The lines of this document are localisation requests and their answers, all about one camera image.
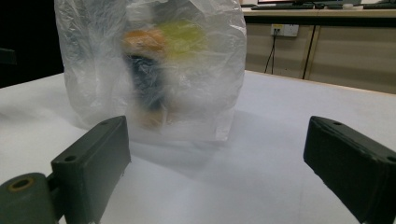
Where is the yellow-green fruit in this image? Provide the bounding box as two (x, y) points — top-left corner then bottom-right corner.
(161, 20), (208, 59)

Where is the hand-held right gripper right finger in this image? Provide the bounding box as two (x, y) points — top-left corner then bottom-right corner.
(303, 116), (396, 224)

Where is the orange round fruit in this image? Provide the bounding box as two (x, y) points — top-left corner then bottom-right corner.
(121, 28), (168, 58)

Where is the clear plastic bag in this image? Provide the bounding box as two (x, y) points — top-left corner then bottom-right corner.
(53, 0), (248, 143)

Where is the white wall socket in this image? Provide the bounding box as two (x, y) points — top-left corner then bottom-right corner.
(270, 23), (300, 38)

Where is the black power cable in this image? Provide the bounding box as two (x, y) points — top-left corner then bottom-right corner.
(263, 29), (278, 75)

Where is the black keyboard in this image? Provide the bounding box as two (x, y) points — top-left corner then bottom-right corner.
(250, 2), (316, 11)
(361, 2), (396, 10)

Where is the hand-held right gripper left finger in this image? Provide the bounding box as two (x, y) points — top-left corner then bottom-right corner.
(50, 115), (132, 224)

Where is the dark blue item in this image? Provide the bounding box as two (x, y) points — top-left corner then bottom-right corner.
(124, 54), (168, 112)

